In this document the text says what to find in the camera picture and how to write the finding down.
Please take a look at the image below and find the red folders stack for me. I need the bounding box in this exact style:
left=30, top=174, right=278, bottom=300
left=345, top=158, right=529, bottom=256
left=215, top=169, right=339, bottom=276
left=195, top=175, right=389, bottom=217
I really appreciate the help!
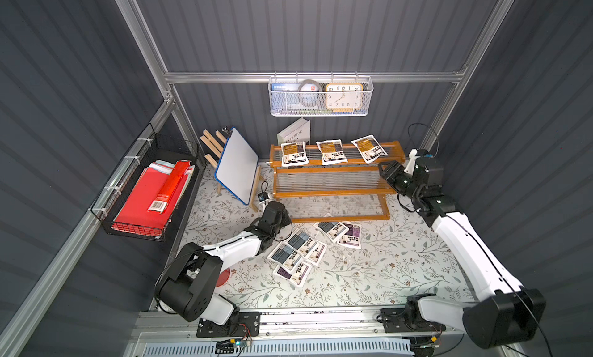
left=111, top=160, right=195, bottom=240

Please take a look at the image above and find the blue framed whiteboard easel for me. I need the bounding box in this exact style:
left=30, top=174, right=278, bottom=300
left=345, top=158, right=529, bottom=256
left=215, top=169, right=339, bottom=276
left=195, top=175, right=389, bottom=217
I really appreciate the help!
left=199, top=127, right=261, bottom=213

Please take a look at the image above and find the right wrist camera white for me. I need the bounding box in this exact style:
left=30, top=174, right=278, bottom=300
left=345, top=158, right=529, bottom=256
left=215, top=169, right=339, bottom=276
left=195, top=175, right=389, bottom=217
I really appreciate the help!
left=405, top=148, right=433, bottom=176

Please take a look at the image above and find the small circuit board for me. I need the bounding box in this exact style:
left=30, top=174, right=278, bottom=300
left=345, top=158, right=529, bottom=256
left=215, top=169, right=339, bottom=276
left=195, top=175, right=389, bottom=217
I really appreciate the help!
left=215, top=338, right=253, bottom=356

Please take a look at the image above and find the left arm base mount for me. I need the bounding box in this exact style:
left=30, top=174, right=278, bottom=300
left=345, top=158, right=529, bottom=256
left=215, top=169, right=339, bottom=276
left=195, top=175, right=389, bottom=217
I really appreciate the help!
left=196, top=312, right=261, bottom=338

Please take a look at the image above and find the purple coffee bag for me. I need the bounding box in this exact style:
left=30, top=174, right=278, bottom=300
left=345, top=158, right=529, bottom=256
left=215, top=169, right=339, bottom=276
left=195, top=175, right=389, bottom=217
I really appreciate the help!
left=273, top=262, right=313, bottom=287
left=337, top=222, right=362, bottom=250

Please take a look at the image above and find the purple coffee bag left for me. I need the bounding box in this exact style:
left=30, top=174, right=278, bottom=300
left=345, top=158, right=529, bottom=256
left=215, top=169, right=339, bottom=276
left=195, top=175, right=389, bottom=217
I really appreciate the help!
left=273, top=262, right=313, bottom=287

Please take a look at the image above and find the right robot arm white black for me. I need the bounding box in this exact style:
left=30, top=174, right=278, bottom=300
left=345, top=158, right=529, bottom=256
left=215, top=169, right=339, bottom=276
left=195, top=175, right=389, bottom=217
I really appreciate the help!
left=378, top=151, right=546, bottom=349

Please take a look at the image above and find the round clear tape roll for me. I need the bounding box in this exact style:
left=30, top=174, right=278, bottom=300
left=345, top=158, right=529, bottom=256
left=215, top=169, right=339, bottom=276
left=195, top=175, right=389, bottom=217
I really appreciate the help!
left=297, top=79, right=322, bottom=108

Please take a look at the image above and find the black wire wall basket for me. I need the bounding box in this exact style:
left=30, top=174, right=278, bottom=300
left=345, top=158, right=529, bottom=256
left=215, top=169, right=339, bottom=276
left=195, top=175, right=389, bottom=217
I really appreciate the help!
left=91, top=127, right=203, bottom=242

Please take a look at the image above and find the orange wooden two-tier shelf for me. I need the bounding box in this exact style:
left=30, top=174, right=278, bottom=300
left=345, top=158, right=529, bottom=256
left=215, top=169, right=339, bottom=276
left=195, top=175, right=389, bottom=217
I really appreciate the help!
left=270, top=142, right=406, bottom=223

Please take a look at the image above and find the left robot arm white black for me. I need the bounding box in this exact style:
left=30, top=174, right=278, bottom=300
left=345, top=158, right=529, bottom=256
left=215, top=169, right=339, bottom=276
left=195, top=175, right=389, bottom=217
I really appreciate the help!
left=154, top=201, right=292, bottom=325

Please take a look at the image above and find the red round object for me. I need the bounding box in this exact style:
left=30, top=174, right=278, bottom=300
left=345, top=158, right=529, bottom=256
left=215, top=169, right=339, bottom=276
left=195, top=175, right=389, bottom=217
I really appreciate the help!
left=216, top=268, right=231, bottom=287

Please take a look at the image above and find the white wire hanging basket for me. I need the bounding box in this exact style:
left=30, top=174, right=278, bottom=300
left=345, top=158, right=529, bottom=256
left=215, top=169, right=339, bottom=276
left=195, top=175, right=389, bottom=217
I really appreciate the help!
left=268, top=76, right=375, bottom=118

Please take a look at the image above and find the yellow square analog clock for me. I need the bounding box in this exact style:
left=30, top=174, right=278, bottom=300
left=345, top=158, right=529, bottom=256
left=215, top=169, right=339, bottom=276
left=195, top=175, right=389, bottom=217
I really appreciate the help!
left=325, top=83, right=364, bottom=113

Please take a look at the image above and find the blue coffee bag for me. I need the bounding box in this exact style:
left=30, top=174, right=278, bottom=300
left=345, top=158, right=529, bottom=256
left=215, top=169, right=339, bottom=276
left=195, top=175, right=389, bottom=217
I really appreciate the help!
left=267, top=243, right=304, bottom=274
left=287, top=230, right=318, bottom=257
left=313, top=221, right=349, bottom=243

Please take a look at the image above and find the yellow coffee bag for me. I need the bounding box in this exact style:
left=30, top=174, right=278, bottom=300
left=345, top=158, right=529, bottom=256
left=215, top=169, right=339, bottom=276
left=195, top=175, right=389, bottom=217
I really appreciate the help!
left=351, top=134, right=388, bottom=164
left=317, top=139, right=347, bottom=166
left=281, top=142, right=309, bottom=167

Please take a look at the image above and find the red long box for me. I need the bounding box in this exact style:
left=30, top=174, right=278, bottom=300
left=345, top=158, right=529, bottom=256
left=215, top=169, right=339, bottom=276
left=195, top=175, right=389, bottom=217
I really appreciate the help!
left=148, top=161, right=191, bottom=213

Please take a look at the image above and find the purple coffee bag right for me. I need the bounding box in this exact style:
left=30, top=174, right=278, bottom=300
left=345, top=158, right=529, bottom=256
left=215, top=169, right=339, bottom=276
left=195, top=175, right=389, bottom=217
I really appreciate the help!
left=337, top=222, right=362, bottom=250

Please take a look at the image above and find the blue white box in basket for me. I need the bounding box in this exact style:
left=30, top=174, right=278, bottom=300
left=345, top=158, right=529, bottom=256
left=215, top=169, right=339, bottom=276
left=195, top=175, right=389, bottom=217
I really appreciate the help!
left=270, top=83, right=301, bottom=104

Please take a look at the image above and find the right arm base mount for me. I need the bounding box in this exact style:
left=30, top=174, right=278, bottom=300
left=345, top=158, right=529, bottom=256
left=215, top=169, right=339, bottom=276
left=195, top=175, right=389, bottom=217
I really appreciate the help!
left=376, top=293, right=446, bottom=335

